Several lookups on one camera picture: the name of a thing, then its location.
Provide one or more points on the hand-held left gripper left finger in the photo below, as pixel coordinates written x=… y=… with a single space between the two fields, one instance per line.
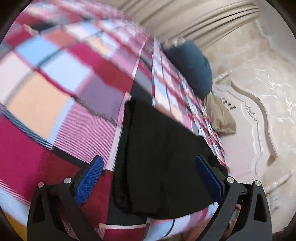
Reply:
x=91 y=178

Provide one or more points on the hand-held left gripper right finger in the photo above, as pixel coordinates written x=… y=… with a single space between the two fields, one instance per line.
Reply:
x=209 y=178

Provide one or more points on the black pants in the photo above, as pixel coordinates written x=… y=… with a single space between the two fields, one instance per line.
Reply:
x=161 y=162

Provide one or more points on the white bed headboard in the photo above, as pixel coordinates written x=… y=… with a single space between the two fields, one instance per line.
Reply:
x=252 y=139

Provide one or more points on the beige pillow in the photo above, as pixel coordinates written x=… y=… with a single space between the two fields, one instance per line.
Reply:
x=219 y=115

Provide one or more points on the plaid bed sheet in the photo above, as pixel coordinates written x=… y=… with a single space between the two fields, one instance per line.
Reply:
x=69 y=97

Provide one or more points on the yellow sheet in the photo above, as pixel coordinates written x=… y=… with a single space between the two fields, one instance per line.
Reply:
x=15 y=223

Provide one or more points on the blue pillow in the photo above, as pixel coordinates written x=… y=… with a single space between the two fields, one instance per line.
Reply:
x=192 y=67

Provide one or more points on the beige curtain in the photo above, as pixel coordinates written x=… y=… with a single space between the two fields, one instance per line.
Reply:
x=189 y=18

